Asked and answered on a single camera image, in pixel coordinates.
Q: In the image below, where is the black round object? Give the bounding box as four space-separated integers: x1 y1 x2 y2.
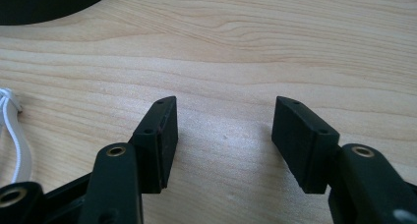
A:
0 0 118 26

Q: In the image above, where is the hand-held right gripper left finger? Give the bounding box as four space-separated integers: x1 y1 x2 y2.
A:
78 95 179 224

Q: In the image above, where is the white cable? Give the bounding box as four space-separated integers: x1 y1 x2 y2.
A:
0 87 33 185

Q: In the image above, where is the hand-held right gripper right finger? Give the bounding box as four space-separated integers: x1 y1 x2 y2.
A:
270 95 417 224

